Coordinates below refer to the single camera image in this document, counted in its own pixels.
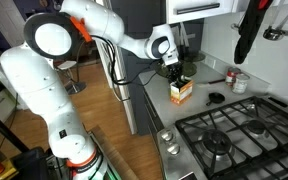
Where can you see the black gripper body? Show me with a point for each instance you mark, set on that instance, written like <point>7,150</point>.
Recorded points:
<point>174,72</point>

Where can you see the orange tea sachet box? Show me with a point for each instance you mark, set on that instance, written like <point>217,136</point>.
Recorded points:
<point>179,95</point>

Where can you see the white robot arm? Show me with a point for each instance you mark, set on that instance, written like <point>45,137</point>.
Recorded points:
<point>32,69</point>

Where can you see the large green glass cake stand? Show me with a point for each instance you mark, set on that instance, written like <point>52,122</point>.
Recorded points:
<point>185,68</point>

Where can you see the small green glass cake stand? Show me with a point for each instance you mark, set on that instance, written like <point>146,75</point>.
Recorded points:
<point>191,56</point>

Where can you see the small black cast-iron skillet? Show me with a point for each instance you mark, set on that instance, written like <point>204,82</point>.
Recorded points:
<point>215,98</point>

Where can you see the red label tin can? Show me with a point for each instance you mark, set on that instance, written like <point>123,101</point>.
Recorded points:
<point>231,75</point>

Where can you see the grey drawer cabinet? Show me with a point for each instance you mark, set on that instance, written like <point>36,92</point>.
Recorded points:
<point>154,121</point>

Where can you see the white upper cabinet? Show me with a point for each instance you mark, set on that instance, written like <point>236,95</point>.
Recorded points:
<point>186,10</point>

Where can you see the white label tin can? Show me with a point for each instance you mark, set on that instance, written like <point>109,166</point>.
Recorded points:
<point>240,84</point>

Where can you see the white bar stool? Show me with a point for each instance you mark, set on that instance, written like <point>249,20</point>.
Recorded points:
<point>72,86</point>

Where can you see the black oven mitt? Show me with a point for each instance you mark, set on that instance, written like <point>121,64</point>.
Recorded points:
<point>249,28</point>

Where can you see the hanging metal ladle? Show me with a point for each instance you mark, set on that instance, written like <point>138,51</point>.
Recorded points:
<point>276,33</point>

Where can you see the stainless gas stove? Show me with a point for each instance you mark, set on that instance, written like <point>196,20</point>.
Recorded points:
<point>244,140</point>

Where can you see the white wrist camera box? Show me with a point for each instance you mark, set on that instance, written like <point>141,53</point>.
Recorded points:
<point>170,57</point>

